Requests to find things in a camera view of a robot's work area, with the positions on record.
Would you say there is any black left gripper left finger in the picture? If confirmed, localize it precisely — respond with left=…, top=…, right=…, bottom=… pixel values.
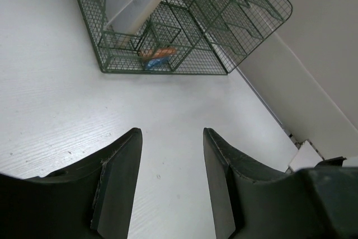
left=1, top=128, right=143, bottom=238

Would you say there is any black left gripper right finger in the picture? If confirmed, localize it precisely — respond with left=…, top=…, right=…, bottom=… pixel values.
left=203, top=128, right=357, bottom=238

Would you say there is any orange capsule marker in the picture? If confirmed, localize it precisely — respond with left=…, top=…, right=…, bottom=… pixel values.
left=138, top=47, right=177, bottom=59

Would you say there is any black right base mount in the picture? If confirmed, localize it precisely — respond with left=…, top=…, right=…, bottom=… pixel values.
left=315, top=156, right=347, bottom=168

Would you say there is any green wire mesh organizer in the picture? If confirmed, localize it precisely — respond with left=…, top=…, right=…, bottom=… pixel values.
left=77, top=0, right=293, bottom=75

